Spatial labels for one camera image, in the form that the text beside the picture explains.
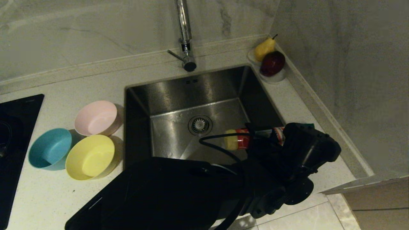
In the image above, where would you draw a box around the small white dish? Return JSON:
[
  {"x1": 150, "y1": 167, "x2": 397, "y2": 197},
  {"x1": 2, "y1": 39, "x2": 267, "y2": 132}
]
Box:
[
  {"x1": 258, "y1": 65, "x2": 287, "y2": 84},
  {"x1": 247, "y1": 48, "x2": 263, "y2": 66}
]

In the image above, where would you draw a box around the round metal drain strainer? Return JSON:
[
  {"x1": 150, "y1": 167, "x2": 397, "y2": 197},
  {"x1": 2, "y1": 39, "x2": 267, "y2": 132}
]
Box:
[{"x1": 188, "y1": 115, "x2": 213, "y2": 137}]

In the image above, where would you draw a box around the yellow plastic bowl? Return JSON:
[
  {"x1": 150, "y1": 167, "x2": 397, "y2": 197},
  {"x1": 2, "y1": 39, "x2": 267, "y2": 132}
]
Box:
[{"x1": 66, "y1": 134, "x2": 119, "y2": 180}]

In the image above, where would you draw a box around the yellow-capped orange dish soap bottle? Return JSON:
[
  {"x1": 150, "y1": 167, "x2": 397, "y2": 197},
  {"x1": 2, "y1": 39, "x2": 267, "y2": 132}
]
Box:
[{"x1": 224, "y1": 127, "x2": 285, "y2": 150}]

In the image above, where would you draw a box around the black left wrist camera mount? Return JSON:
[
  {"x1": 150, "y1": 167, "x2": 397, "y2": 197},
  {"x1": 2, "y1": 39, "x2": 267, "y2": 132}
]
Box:
[{"x1": 283, "y1": 123, "x2": 342, "y2": 184}]

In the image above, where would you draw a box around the black induction cooktop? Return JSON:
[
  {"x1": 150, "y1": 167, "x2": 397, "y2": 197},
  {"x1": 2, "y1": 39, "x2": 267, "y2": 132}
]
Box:
[{"x1": 0, "y1": 94, "x2": 44, "y2": 230}]

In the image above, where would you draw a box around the yellow pear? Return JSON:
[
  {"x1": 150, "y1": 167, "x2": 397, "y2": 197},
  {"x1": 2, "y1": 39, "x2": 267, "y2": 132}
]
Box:
[{"x1": 254, "y1": 34, "x2": 278, "y2": 62}]

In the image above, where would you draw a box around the dark red apple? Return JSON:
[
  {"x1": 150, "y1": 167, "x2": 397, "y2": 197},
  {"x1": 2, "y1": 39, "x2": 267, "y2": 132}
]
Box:
[{"x1": 260, "y1": 51, "x2": 285, "y2": 77}]

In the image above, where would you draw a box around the stainless steel sink basin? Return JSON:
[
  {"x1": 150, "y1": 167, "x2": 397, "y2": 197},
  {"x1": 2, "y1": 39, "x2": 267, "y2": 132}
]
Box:
[{"x1": 124, "y1": 65, "x2": 285, "y2": 170}]

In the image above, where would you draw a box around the blue plastic bowl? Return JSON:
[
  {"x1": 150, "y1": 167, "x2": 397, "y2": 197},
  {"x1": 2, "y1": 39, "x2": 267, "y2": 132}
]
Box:
[{"x1": 28, "y1": 128, "x2": 73, "y2": 170}]

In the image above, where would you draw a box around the pink plastic bowl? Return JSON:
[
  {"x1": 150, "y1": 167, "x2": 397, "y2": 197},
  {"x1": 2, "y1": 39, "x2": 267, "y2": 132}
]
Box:
[{"x1": 74, "y1": 101, "x2": 124, "y2": 136}]

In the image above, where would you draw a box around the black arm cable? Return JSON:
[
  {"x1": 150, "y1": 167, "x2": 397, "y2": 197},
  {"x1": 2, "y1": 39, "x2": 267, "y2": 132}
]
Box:
[{"x1": 199, "y1": 123, "x2": 256, "y2": 230}]

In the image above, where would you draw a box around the chrome faucet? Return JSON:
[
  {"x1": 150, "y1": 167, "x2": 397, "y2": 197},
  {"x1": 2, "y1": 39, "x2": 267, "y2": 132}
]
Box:
[{"x1": 167, "y1": 0, "x2": 197, "y2": 71}]

